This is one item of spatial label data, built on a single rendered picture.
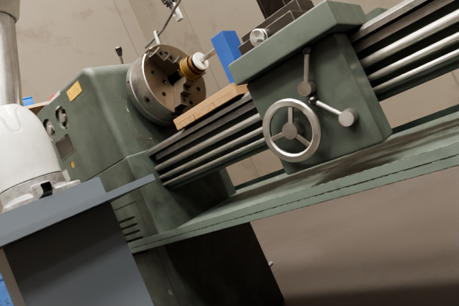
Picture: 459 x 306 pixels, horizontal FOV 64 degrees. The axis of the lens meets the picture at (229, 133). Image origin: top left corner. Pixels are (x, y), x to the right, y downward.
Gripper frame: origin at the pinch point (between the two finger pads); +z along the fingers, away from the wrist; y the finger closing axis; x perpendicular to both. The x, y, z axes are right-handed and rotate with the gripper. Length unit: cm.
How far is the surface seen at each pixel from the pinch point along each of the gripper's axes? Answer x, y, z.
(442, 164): -74, -40, 77
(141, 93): 14.0, -22.1, 25.6
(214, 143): -10, -24, 54
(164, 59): 5.1, -12.0, 16.9
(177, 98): 7.0, -13.1, 32.7
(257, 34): -48, -35, 35
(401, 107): -9, 207, 92
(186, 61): -2.6, -10.0, 22.2
